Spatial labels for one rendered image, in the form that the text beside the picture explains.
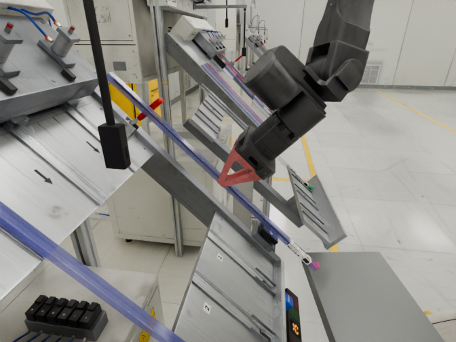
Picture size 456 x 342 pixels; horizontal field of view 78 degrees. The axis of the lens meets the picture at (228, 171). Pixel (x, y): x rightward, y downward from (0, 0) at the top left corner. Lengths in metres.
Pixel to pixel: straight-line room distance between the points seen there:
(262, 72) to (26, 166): 0.32
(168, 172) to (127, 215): 1.20
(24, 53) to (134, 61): 0.95
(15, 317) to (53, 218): 0.49
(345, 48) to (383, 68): 7.96
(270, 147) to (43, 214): 0.31
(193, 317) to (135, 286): 0.38
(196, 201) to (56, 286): 0.45
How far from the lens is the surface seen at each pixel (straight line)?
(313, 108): 0.42
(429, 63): 8.78
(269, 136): 0.43
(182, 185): 0.61
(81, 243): 0.87
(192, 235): 1.71
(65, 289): 0.87
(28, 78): 0.46
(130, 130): 0.57
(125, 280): 0.84
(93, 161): 0.49
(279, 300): 0.61
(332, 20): 0.47
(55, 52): 0.53
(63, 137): 0.50
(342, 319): 0.79
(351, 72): 0.43
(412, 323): 0.85
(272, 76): 0.39
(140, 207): 1.71
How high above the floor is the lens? 1.20
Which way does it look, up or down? 26 degrees down
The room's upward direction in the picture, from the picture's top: straight up
